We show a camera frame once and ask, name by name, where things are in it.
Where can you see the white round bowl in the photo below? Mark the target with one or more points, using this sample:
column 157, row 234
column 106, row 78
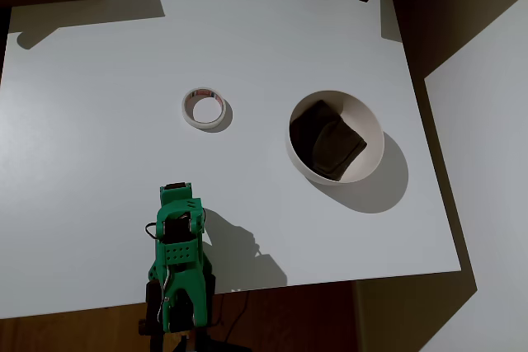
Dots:
column 364, row 121

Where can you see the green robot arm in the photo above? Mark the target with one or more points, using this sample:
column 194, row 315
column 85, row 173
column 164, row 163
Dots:
column 181, row 254

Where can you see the cream masking tape roll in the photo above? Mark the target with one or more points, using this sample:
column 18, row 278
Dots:
column 187, row 115

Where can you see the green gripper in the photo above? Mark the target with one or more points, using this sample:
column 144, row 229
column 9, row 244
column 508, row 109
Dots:
column 176, row 188

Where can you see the dark folded cloth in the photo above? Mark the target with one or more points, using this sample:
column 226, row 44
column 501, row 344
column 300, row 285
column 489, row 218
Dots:
column 330, row 142

